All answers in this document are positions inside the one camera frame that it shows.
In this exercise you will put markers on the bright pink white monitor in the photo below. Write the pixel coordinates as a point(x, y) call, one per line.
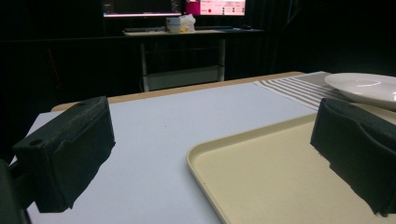
point(218, 6)

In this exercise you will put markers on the dark computer monitor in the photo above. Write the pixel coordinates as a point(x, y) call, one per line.
point(141, 7)

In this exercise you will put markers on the striped grey white cloth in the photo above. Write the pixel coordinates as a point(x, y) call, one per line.
point(299, 88)

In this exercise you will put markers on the white plastic bag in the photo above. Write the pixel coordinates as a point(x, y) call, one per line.
point(188, 23)

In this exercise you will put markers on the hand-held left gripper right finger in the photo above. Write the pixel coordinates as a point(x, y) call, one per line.
point(358, 143)

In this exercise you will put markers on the desk with white legs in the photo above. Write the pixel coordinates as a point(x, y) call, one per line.
point(186, 56)

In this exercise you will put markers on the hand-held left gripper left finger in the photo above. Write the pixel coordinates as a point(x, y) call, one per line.
point(67, 149)

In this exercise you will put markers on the white cup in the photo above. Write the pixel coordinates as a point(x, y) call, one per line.
point(173, 25)

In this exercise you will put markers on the white plate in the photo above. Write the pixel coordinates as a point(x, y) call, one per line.
point(364, 87)

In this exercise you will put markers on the dark keyboard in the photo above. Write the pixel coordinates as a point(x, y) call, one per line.
point(144, 30)

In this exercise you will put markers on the beige plastic tray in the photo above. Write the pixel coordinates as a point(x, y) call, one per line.
point(274, 180)

